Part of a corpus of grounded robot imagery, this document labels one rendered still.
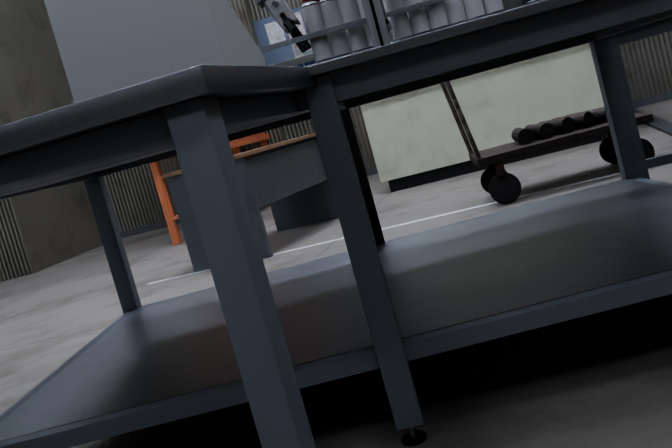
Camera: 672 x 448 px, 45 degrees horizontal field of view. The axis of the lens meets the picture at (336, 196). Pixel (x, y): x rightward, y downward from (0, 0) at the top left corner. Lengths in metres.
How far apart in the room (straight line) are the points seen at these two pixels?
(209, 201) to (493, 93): 5.89
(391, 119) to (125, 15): 5.64
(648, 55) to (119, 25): 8.51
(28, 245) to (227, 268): 8.47
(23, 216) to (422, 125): 4.75
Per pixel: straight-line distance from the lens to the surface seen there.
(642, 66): 9.70
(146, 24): 1.50
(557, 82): 6.95
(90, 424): 1.90
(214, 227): 1.16
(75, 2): 1.57
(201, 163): 1.15
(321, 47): 2.28
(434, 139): 7.01
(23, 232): 9.58
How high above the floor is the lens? 0.70
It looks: 5 degrees down
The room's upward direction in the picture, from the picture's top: 15 degrees counter-clockwise
